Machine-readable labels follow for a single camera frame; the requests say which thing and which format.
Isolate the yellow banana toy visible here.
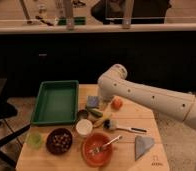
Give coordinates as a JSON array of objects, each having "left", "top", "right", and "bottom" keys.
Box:
[{"left": 93, "top": 115, "right": 111, "bottom": 128}]

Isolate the blue sponge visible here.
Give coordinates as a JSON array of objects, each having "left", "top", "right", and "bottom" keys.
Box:
[{"left": 86, "top": 96, "right": 99, "bottom": 108}]

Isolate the metal fork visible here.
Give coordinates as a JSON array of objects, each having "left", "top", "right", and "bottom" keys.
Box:
[{"left": 89, "top": 135, "right": 122, "bottom": 155}]

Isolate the green plastic cup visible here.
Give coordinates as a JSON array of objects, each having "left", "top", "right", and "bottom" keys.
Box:
[{"left": 26, "top": 132, "right": 42, "bottom": 149}]

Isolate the dark bowl with nuts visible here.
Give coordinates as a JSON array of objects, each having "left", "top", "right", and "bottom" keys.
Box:
[{"left": 46, "top": 128, "right": 73, "bottom": 155}]

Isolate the orange bowl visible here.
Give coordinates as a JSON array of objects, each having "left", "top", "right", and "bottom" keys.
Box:
[{"left": 81, "top": 133, "right": 112, "bottom": 167}]

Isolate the small dark metal cup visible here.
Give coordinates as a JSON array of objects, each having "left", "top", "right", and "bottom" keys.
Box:
[{"left": 77, "top": 109, "right": 89, "bottom": 120}]

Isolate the orange fruit toy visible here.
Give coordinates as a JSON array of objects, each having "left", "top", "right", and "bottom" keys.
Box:
[{"left": 111, "top": 98, "right": 123, "bottom": 110}]

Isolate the green plastic tray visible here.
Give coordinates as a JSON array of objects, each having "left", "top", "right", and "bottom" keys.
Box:
[{"left": 31, "top": 80, "right": 79, "bottom": 125}]

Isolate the green cucumber toy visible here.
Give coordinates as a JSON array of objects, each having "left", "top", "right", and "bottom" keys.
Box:
[{"left": 86, "top": 107, "right": 103, "bottom": 118}]

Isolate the white cup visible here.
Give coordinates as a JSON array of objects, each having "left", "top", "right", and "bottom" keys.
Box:
[{"left": 76, "top": 119, "right": 93, "bottom": 137}]

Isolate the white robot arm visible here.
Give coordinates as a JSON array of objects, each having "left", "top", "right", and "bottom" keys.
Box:
[{"left": 97, "top": 64, "right": 196, "bottom": 171}]

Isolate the grey folded cloth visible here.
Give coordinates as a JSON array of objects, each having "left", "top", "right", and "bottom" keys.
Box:
[{"left": 135, "top": 136, "right": 155, "bottom": 160}]

